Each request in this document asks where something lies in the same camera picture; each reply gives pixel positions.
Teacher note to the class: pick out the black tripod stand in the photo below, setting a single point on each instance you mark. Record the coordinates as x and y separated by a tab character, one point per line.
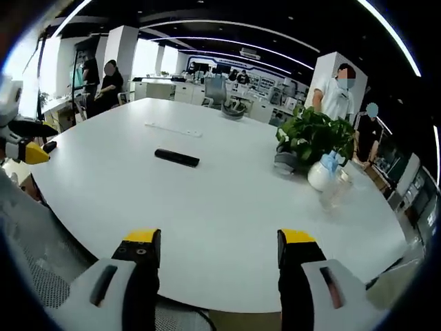
73	103

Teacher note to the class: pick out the teal screen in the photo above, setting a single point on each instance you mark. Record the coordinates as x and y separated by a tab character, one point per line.
78	76

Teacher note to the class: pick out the black remote control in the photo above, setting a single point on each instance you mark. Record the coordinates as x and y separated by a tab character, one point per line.
177	158

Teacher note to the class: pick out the green potted plant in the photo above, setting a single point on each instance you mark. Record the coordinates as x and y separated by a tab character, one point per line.
317	132

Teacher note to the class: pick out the grey office chair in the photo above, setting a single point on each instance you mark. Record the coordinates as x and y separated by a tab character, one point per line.
215	89

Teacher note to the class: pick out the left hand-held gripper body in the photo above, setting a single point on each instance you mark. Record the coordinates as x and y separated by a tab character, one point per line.
10	100

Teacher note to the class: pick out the grey plant pot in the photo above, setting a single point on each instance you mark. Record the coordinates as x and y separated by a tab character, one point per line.
286	160

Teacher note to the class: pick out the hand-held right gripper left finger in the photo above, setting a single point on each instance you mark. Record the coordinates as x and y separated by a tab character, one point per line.
141	282

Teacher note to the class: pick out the ceiling air conditioner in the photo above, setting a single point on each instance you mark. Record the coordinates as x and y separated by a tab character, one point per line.
250	52

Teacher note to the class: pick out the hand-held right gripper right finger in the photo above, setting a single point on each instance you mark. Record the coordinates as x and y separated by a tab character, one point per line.
296	282

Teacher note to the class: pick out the blue cloth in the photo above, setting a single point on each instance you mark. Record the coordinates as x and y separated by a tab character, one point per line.
332	160

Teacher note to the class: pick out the white cabinet row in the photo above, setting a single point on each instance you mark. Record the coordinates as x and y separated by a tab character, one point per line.
162	89

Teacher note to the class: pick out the black computer mouse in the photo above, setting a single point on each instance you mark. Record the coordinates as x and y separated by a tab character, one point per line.
51	146

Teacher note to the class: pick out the clear glass cup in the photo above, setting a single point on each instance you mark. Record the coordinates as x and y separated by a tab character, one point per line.
336	193

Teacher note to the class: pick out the white round vase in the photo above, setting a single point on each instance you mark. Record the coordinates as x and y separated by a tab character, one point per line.
318	177

